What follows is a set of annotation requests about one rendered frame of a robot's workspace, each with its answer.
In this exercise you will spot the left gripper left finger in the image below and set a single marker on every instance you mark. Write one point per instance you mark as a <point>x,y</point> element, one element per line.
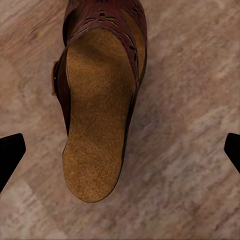
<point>12,149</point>

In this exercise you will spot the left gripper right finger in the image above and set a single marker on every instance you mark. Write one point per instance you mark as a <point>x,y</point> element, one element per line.
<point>232,149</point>

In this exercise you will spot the sandal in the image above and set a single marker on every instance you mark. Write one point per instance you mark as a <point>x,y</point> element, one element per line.
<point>96,81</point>

